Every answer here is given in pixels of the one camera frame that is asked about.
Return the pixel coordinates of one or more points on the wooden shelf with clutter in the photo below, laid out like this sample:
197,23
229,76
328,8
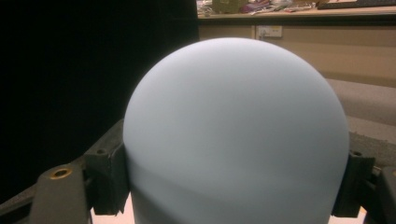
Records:
327,13

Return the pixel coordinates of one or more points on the black keyboard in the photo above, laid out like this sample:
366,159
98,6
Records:
358,3

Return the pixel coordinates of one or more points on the white wall socket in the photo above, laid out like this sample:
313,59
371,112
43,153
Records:
270,31

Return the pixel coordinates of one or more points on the clutter pile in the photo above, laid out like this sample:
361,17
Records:
230,5

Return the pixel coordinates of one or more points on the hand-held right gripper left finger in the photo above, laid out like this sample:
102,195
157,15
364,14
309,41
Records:
106,174

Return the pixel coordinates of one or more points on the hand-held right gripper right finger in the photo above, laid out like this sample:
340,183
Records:
356,180

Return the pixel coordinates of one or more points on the light blue hairbrush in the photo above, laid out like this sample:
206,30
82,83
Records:
233,124

